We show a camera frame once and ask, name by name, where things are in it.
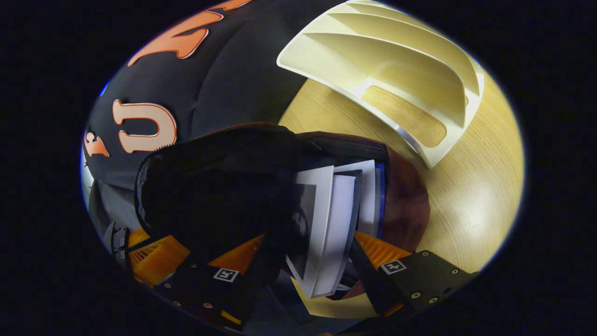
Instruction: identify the grey white spine book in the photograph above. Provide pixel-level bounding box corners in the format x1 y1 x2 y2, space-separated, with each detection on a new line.
285 166 363 298

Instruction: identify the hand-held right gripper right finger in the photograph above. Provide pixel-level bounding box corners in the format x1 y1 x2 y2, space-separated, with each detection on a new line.
350 231 479 318

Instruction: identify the white plastic bookshelf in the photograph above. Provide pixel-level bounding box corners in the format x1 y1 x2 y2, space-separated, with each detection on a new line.
277 0 486 168

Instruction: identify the dark red schoolbag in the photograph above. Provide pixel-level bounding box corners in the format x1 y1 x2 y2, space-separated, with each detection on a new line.
134 122 430 299

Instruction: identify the black backdrop cloth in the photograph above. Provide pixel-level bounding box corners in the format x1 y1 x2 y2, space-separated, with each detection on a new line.
82 0 346 243

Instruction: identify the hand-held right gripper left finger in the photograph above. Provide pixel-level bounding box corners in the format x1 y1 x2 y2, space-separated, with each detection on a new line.
154 233 270 333

